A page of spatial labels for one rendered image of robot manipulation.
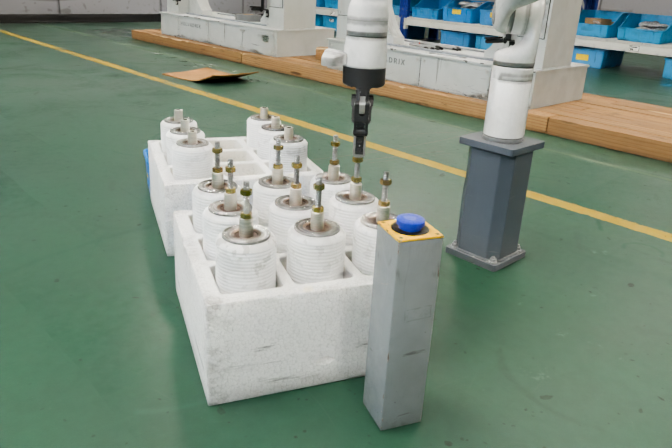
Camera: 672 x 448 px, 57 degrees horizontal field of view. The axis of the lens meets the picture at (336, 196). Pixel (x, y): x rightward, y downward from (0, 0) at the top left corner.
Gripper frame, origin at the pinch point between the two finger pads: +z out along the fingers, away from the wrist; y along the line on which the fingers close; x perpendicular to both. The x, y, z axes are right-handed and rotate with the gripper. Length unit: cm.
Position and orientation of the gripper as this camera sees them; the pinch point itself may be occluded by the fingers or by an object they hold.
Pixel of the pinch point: (359, 144)
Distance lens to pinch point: 111.9
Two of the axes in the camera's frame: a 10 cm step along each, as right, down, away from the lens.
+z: -0.5, 9.4, 3.4
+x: -10.0, -0.6, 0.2
